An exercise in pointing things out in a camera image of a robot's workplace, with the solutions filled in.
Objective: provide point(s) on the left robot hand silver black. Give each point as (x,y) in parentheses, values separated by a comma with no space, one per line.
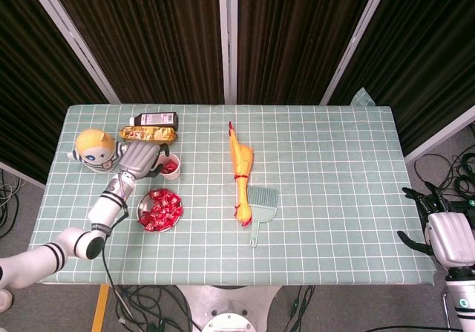
(139,159)

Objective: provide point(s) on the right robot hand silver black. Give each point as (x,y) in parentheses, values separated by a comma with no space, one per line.
(451,239)

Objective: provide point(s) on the red candy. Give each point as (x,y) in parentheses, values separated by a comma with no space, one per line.
(143,220)
(160,224)
(173,166)
(164,168)
(149,226)

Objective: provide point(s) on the bowl of red candies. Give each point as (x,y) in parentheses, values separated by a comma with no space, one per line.
(143,205)

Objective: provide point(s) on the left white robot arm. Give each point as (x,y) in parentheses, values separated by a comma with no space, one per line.
(104,209)

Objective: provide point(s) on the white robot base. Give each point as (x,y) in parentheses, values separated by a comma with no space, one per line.
(226,302)

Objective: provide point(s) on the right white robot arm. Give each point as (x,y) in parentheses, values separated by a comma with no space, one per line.
(460,302)

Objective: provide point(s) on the white paper cup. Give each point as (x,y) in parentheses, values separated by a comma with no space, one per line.
(174,176)

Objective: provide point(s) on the gold biscuit pack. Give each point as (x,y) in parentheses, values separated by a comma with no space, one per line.
(148,134)

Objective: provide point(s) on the dark bottle with label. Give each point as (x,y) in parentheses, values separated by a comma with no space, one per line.
(156,118)

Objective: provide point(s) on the yellow plush toy striped shirt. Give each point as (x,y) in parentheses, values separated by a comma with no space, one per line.
(92,142)

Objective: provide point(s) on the metal tube stand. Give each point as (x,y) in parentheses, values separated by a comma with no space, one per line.
(443,302)

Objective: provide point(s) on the orange rubber chicken toy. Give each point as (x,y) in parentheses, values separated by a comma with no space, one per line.
(241,157)

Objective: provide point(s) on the dark curtain panel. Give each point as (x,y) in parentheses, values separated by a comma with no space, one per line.
(289,31)
(29,68)
(426,49)
(148,31)

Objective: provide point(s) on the green hand brush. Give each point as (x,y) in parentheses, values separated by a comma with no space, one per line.
(263,196)

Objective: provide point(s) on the green checked tablecloth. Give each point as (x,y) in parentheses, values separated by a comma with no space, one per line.
(315,198)

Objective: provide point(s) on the yellow floor tape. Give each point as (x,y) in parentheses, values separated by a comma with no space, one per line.
(100,309)

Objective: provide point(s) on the white shoe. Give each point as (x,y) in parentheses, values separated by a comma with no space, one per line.
(5,299)

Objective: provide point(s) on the white partition base rail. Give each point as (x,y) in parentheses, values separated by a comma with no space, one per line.
(438,137)
(22,174)

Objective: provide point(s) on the white partition post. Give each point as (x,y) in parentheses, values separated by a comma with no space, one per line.
(350,49)
(79,49)
(228,49)

